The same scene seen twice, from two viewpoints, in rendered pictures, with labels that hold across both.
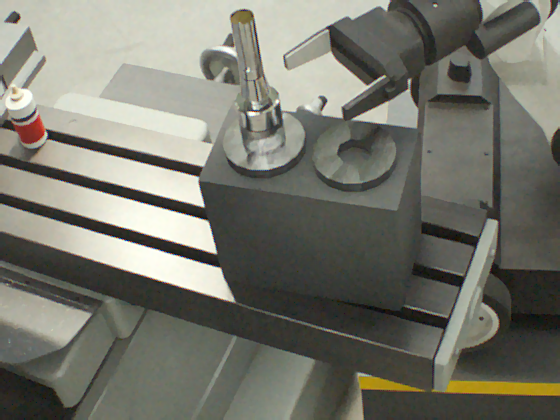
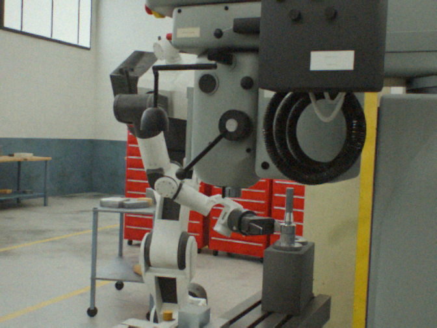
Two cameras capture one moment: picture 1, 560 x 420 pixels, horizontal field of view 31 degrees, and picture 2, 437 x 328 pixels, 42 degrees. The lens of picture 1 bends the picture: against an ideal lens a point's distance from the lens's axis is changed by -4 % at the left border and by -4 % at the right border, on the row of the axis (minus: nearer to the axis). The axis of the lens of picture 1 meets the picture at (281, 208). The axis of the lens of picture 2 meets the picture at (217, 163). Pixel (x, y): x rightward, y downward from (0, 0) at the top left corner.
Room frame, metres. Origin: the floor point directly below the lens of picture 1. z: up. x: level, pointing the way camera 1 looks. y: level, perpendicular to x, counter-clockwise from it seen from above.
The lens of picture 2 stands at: (1.15, 1.71, 1.43)
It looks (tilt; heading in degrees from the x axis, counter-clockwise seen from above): 3 degrees down; 265
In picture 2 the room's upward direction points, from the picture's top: 2 degrees clockwise
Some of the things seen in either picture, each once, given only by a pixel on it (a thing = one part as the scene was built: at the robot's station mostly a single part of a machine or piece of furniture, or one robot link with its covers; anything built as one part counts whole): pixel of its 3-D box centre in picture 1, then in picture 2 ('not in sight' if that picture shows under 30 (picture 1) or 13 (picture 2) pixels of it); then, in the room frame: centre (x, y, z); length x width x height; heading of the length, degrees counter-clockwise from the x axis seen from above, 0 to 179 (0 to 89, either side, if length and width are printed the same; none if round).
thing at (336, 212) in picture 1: (316, 204); (289, 272); (0.76, -0.04, 1.00); 0.22 x 0.12 x 0.20; 66
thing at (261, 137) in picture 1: (261, 122); (287, 235); (0.78, 0.01, 1.13); 0.05 x 0.05 x 0.05
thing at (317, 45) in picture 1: (305, 48); (253, 229); (0.87, -0.06, 1.14); 0.06 x 0.02 x 0.03; 117
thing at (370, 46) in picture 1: (399, 40); (251, 224); (0.87, -0.16, 1.13); 0.13 x 0.12 x 0.10; 27
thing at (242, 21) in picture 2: not in sight; (241, 28); (1.01, 0.48, 1.66); 0.12 x 0.04 x 0.04; 149
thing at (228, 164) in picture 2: not in sight; (237, 120); (0.99, 0.33, 1.47); 0.21 x 0.19 x 0.32; 59
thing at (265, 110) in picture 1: (257, 101); (288, 225); (0.78, 0.01, 1.16); 0.05 x 0.05 x 0.01
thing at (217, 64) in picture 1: (219, 82); not in sight; (1.42, 0.07, 0.60); 0.16 x 0.12 x 0.12; 149
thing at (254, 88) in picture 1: (249, 58); (289, 205); (0.78, 0.01, 1.22); 0.03 x 0.03 x 0.11
